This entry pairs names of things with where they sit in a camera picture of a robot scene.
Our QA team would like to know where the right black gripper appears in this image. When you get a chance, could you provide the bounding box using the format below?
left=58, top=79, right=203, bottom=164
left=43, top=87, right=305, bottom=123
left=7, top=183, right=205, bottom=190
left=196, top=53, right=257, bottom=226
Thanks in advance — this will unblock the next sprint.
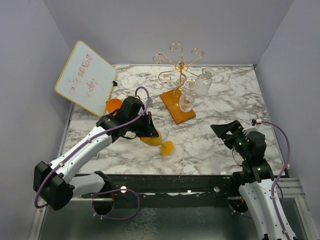
left=211, top=119, right=251, bottom=160

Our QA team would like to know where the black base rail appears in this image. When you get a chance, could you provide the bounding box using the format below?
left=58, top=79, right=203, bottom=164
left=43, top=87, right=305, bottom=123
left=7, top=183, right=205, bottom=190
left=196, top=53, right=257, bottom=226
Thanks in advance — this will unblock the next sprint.
left=82, top=174, right=248, bottom=213

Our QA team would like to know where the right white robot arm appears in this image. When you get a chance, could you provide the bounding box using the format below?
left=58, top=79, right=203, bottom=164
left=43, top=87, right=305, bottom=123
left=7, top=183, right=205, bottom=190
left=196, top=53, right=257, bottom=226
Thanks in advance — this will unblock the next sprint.
left=210, top=120, right=297, bottom=240

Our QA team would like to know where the clear patterned stemmed glass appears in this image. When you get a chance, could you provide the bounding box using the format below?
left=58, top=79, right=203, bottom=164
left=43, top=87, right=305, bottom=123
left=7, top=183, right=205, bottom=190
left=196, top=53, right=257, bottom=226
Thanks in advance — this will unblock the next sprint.
left=195, top=68, right=215, bottom=96

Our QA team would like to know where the clear round wine glass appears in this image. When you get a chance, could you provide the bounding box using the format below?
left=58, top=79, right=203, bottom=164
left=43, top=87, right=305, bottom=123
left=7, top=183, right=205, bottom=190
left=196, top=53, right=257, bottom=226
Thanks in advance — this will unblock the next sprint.
left=179, top=76, right=198, bottom=113

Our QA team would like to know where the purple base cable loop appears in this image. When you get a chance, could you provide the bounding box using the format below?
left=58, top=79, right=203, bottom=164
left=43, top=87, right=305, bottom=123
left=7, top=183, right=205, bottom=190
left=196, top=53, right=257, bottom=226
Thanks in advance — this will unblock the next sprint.
left=91, top=188, right=141, bottom=221

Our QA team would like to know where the white framed whiteboard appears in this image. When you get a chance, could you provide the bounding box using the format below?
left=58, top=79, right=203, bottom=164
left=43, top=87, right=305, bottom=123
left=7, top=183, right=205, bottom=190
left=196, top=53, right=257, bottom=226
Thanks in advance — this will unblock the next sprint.
left=54, top=40, right=117, bottom=117

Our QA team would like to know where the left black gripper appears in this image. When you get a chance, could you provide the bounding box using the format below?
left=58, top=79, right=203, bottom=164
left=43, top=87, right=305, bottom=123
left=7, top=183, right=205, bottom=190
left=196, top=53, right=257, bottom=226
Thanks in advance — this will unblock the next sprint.
left=127, top=111, right=160, bottom=138

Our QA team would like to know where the gold wire wine glass rack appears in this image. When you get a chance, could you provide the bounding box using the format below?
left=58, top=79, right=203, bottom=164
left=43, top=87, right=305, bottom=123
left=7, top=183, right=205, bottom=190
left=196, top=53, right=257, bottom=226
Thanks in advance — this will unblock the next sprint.
left=152, top=43, right=204, bottom=125

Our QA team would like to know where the orange plastic goblet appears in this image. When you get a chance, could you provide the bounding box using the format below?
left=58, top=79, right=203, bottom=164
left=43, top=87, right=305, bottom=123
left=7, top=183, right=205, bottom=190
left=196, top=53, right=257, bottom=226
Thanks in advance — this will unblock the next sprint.
left=105, top=98, right=123, bottom=116

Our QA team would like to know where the yellow plastic goblet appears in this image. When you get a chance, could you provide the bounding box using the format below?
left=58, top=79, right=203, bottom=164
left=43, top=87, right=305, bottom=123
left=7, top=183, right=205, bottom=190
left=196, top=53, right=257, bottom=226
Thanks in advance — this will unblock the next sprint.
left=139, top=130, right=174, bottom=156

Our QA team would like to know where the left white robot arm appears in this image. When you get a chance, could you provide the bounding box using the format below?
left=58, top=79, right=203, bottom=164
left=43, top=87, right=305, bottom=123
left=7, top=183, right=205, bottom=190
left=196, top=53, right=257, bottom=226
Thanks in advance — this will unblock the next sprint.
left=33, top=96, right=159, bottom=211

